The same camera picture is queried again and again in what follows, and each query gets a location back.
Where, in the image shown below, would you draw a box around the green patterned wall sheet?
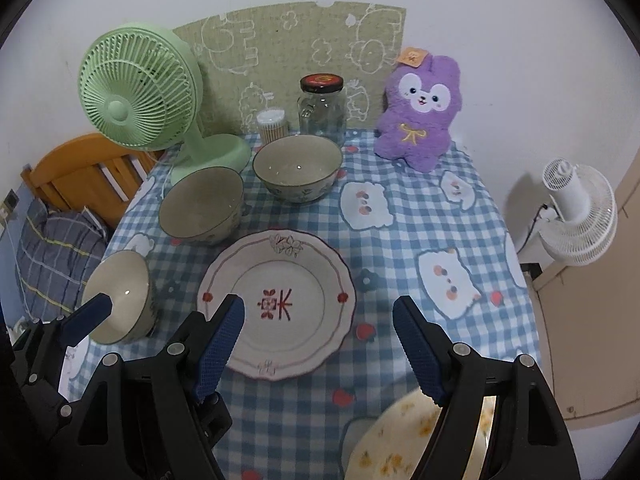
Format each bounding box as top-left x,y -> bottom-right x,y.
172,1 -> 407,136

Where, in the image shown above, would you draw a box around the clear toothpick container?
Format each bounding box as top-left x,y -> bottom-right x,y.
256,108 -> 290,143

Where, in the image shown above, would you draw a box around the glass jar with red lid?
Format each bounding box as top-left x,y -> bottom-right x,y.
298,74 -> 347,147

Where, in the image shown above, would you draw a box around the grey plaid pillow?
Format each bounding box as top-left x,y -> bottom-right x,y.
15,197 -> 108,318

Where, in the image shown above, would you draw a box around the white standing fan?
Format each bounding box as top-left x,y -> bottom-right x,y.
537,156 -> 618,267

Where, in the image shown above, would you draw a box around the white plate with red rim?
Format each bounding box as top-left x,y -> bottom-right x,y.
196,230 -> 357,381

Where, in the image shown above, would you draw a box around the yellow floral plate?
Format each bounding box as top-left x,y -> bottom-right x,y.
342,389 -> 497,480

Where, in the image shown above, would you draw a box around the black fan cable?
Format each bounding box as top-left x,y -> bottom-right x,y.
515,202 -> 548,256

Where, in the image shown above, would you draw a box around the green desk fan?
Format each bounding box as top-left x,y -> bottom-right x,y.
78,21 -> 252,186

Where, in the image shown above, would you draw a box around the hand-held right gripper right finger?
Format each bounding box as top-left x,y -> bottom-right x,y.
391,296 -> 581,480

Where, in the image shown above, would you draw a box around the purple plush bunny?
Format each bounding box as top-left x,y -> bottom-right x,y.
374,46 -> 463,173

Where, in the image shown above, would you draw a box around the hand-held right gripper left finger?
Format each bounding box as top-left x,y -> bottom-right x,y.
75,294 -> 246,480

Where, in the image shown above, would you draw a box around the cream floral ceramic bowl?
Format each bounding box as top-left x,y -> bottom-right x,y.
159,166 -> 246,247
81,250 -> 160,345
251,135 -> 344,205

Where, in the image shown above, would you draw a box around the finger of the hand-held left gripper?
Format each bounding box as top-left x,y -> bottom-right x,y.
20,360 -> 76,423
12,294 -> 113,356

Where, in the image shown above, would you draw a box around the blue white checked tablecloth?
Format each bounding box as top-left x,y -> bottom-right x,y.
65,127 -> 543,480

